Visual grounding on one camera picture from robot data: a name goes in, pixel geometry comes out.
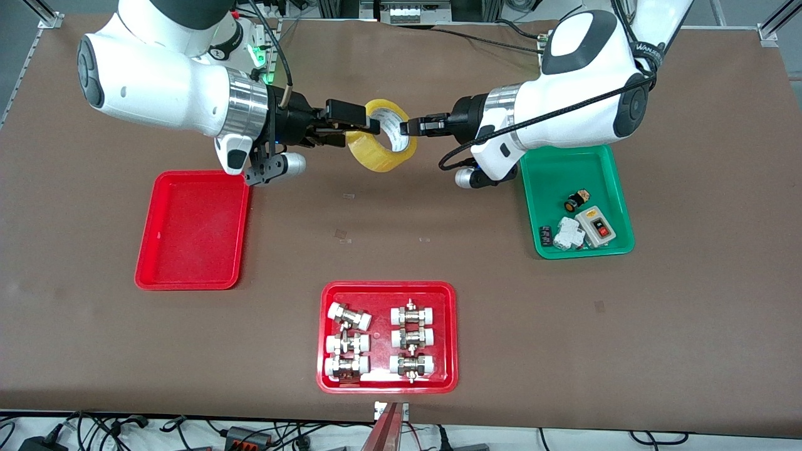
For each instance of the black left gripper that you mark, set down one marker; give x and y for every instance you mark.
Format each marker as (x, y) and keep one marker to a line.
(467, 117)

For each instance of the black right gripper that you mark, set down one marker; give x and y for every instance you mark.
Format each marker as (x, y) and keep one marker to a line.
(293, 121)

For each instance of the clear yellowish packing tape roll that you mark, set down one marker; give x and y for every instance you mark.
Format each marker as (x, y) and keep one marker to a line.
(376, 160)

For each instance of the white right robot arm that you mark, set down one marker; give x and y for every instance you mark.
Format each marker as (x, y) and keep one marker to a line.
(156, 81)

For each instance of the green plastic tray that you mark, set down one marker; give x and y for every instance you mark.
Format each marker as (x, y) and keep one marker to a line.
(564, 169)

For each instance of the red plastic tray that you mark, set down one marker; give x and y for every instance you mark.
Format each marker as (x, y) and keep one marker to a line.
(194, 232)
(382, 294)

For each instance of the grey power strip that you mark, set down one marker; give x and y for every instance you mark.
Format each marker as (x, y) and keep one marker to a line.
(413, 14)

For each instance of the dark brown cylindrical capacitor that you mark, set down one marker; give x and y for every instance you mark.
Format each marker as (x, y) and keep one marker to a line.
(545, 236)

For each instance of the black yellow push button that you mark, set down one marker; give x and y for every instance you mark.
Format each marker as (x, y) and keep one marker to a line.
(578, 200)

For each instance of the white circuit breaker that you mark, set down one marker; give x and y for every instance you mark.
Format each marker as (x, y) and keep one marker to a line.
(569, 235)

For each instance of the white metal pipe fitting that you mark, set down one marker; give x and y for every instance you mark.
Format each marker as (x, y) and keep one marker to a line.
(411, 366)
(348, 344)
(349, 316)
(411, 315)
(346, 367)
(413, 338)

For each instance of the white label plate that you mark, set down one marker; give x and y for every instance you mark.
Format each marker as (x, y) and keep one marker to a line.
(378, 410)

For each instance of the red metal bar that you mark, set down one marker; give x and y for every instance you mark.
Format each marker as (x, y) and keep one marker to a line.
(385, 435)

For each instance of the grey on-off switch box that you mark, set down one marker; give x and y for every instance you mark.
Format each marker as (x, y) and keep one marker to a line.
(595, 227)

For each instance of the aluminium frame profile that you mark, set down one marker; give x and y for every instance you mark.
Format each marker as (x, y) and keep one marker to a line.
(50, 15)
(774, 28)

